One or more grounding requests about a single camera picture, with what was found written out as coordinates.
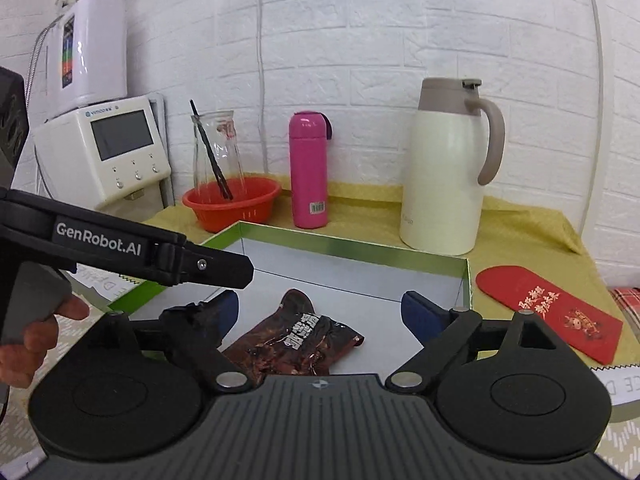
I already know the person's left hand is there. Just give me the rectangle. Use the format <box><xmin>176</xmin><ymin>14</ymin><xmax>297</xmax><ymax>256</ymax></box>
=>
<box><xmin>0</xmin><ymin>296</ymin><xmax>90</xmax><ymax>388</ymax></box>

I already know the red envelope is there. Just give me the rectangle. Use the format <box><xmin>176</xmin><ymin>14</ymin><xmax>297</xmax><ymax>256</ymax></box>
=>
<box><xmin>475</xmin><ymin>266</ymin><xmax>623</xmax><ymax>365</ymax></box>

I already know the dark brown snack pouch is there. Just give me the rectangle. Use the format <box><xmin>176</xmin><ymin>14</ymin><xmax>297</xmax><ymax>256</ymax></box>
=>
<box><xmin>224</xmin><ymin>289</ymin><xmax>364</xmax><ymax>386</ymax></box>

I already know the cream thermos jug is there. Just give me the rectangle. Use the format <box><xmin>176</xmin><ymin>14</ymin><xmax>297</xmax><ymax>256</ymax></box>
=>
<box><xmin>399</xmin><ymin>78</ymin><xmax>506</xmax><ymax>256</ymax></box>

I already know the black stirring stick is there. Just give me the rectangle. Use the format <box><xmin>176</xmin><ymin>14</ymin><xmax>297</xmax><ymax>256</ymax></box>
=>
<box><xmin>190</xmin><ymin>100</ymin><xmax>233</xmax><ymax>202</ymax></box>

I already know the green cardboard box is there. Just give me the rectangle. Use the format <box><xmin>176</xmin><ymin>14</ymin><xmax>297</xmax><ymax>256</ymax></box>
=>
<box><xmin>112</xmin><ymin>222</ymin><xmax>471</xmax><ymax>386</ymax></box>

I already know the red plastic basket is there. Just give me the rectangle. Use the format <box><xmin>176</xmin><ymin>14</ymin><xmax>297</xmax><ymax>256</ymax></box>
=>
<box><xmin>182</xmin><ymin>177</ymin><xmax>282</xmax><ymax>233</ymax></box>

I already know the white water purifier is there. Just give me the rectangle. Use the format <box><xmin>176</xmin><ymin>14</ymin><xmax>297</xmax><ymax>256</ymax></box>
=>
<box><xmin>46</xmin><ymin>0</ymin><xmax>127</xmax><ymax>119</ymax></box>

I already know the white wall cable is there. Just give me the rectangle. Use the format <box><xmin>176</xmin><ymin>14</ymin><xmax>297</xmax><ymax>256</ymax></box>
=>
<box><xmin>254</xmin><ymin>0</ymin><xmax>271</xmax><ymax>177</ymax></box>

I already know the white screen appliance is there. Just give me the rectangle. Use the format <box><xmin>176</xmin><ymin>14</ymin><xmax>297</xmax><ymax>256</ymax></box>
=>
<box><xmin>29</xmin><ymin>94</ymin><xmax>175</xmax><ymax>221</ymax></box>

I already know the mustard yellow tablecloth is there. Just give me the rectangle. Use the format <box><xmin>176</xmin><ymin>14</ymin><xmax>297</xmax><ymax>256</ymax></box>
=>
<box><xmin>143</xmin><ymin>184</ymin><xmax>639</xmax><ymax>365</ymax></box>

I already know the pink thermos bottle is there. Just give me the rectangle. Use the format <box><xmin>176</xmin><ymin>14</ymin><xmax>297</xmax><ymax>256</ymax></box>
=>
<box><xmin>288</xmin><ymin>110</ymin><xmax>333</xmax><ymax>229</ymax></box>

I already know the glass carafe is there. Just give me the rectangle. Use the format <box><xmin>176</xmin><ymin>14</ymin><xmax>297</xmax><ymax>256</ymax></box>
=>
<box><xmin>191</xmin><ymin>110</ymin><xmax>245</xmax><ymax>188</ymax></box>

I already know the beige chevron table mat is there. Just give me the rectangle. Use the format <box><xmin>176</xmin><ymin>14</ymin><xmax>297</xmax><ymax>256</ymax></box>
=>
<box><xmin>1</xmin><ymin>262</ymin><xmax>141</xmax><ymax>479</ymax></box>

